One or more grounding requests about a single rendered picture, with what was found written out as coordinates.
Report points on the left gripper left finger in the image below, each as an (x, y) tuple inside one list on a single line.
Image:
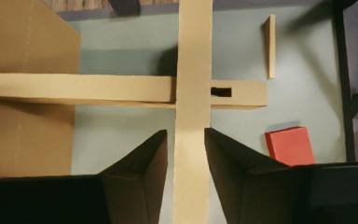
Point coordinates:
[(130, 191)]

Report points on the red wedge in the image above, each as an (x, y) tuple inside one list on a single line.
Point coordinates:
[(291, 146)]

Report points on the tan wooden rail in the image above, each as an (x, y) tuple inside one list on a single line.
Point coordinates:
[(144, 91)]

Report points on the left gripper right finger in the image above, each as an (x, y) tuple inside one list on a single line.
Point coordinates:
[(255, 189)]

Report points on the small grey block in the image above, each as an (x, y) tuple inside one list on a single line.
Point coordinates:
[(125, 7)]

